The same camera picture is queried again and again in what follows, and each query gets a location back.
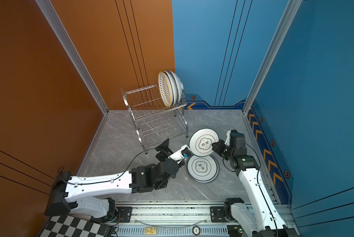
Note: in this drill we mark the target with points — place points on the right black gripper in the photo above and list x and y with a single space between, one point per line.
217 148

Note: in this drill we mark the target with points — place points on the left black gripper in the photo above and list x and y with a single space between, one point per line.
166 153

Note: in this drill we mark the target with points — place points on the white plate grey pattern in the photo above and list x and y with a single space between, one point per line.
203 169
201 142

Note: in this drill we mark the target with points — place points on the chrome wire dish rack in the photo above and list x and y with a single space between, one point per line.
152 120

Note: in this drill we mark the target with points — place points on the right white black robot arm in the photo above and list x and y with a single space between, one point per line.
266 221

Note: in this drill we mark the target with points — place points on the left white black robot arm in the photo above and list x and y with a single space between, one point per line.
81 195

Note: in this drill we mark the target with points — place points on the large white plate black rim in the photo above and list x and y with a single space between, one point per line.
177 87

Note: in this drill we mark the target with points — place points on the black white checkerboard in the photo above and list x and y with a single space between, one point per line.
69 226

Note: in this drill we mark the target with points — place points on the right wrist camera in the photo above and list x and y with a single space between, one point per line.
227 141

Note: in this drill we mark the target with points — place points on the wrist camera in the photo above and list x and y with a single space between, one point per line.
227 141
184 153

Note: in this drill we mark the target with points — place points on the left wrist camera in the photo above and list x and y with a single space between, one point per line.
184 153

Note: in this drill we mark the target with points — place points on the aluminium front rail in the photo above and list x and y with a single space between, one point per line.
179 219

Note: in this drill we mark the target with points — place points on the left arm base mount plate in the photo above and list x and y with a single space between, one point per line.
123 214

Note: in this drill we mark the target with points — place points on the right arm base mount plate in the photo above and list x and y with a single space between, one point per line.
217 214

